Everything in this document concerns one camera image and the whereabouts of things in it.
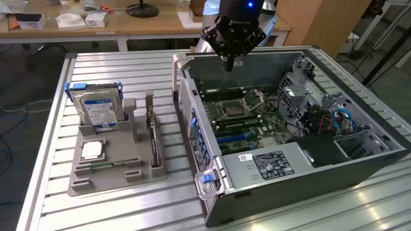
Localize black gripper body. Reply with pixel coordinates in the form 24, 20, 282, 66
213, 0, 261, 56

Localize wooden desk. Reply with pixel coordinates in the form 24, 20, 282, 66
0, 0, 292, 52

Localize black open PC case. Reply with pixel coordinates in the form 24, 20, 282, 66
170, 49, 411, 228

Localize green motherboard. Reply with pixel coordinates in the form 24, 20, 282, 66
194, 81, 289, 155

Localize green RAM stick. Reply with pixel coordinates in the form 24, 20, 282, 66
78, 160, 128, 169

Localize white box with black top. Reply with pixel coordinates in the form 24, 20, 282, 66
17, 13, 48, 30

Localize blue expansion slot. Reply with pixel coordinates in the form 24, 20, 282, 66
216, 133, 250, 144

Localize red and black wire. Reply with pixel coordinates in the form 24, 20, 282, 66
316, 112, 333, 135

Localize black lamp base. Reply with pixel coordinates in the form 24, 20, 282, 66
125, 0, 160, 18

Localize silver CPU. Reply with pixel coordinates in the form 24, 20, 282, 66
81, 141, 105, 159

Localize black office chair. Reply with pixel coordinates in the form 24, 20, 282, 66
21, 43, 69, 70

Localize metal disk bay cage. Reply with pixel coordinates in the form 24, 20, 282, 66
277, 72, 325, 116

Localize blue wire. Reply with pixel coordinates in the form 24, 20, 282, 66
332, 108, 356, 131

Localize CPU socket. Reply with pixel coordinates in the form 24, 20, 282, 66
221, 100, 245, 116

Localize black RAM slot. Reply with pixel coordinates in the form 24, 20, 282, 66
216, 120, 261, 132
213, 115, 257, 125
201, 92, 241, 101

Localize hard disk with blue carrier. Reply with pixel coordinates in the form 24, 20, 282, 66
64, 81, 125, 132

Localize grey power supply unit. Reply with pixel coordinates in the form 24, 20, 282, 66
221, 141, 313, 190

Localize metal socket cover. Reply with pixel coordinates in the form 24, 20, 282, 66
241, 89, 266, 109

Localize white box with round insert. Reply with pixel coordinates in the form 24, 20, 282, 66
56, 13, 86, 31

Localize Nvidia GPU with metal bracket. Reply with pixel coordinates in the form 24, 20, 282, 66
144, 91, 161, 168

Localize white table frame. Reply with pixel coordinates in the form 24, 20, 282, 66
381, 0, 411, 68

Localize wooden cabinet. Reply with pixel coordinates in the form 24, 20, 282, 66
274, 0, 363, 59

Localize blue floor cable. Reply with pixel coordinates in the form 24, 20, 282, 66
0, 101, 52, 157

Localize small white labelled box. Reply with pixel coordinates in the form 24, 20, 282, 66
85, 12, 108, 28

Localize black stand pole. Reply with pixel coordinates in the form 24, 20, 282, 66
361, 0, 411, 87

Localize grey printed part rack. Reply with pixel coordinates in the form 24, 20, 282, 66
66, 97, 169, 197

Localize white open cardboard box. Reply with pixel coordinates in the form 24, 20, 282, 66
177, 11, 204, 30

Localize black plastic shroud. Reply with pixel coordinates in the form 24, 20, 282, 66
285, 133, 349, 168

